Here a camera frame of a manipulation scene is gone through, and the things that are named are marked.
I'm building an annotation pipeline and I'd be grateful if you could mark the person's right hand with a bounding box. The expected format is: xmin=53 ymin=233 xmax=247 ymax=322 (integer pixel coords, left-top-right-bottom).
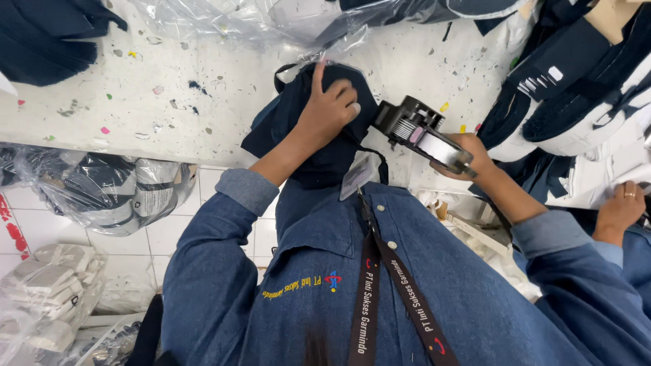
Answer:
xmin=430 ymin=133 xmax=497 ymax=182

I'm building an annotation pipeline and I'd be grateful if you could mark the person's left hand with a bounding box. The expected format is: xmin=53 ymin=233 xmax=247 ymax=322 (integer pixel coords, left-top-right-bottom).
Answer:
xmin=292 ymin=60 xmax=362 ymax=153

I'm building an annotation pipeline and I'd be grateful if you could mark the black label gun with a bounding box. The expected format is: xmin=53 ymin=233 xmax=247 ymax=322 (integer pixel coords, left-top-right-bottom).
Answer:
xmin=373 ymin=95 xmax=479 ymax=179

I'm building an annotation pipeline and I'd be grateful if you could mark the dark navy garment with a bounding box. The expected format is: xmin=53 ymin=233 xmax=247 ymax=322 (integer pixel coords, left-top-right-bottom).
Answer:
xmin=241 ymin=61 xmax=390 ymax=190

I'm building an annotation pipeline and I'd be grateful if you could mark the wooden stick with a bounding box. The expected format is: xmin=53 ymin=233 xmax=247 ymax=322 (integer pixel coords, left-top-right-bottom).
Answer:
xmin=441 ymin=209 xmax=510 ymax=256

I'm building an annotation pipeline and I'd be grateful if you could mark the clear id badge holder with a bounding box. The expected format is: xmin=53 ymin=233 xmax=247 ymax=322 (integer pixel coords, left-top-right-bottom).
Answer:
xmin=339 ymin=151 xmax=383 ymax=202

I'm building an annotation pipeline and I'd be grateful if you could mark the heap of white sheets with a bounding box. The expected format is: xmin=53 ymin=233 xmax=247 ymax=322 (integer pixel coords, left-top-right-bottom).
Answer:
xmin=544 ymin=114 xmax=651 ymax=210

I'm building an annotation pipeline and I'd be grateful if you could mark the stack of navy garments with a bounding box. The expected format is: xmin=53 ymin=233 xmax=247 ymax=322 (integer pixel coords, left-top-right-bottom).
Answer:
xmin=475 ymin=0 xmax=651 ymax=164

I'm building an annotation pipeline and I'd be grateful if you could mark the navy garment in plastic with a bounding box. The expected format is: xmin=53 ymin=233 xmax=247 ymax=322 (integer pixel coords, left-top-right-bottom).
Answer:
xmin=315 ymin=0 xmax=532 ymax=37

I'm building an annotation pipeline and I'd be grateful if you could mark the person's blue denim shirt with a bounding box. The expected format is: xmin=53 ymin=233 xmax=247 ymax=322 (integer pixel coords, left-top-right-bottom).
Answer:
xmin=160 ymin=168 xmax=651 ymax=366

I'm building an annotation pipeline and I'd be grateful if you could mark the brown cardboard piece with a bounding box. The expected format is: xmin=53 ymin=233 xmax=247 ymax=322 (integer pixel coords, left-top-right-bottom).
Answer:
xmin=582 ymin=0 xmax=643 ymax=45

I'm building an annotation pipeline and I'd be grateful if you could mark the clear plastic bag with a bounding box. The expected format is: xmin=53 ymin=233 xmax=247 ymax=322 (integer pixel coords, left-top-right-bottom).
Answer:
xmin=130 ymin=0 xmax=374 ymax=64

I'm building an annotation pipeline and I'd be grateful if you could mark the plastic bag of rolled garments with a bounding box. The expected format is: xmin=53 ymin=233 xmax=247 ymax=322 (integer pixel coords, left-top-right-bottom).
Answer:
xmin=0 ymin=144 xmax=199 ymax=238

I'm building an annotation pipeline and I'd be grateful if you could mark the plastic bag of beige pieces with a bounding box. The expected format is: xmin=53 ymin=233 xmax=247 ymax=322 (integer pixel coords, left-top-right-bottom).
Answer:
xmin=0 ymin=243 xmax=109 ymax=359

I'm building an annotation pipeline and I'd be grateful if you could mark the pile of dark navy fabric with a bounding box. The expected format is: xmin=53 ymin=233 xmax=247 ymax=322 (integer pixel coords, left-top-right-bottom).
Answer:
xmin=0 ymin=0 xmax=129 ymax=87

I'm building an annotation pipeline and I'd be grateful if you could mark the black printed lanyard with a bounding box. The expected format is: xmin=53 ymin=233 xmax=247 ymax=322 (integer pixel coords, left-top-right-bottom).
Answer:
xmin=348 ymin=187 xmax=461 ymax=366

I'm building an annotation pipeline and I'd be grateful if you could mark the black strap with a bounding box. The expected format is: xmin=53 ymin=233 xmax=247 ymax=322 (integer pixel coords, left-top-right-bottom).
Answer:
xmin=125 ymin=294 xmax=164 ymax=366

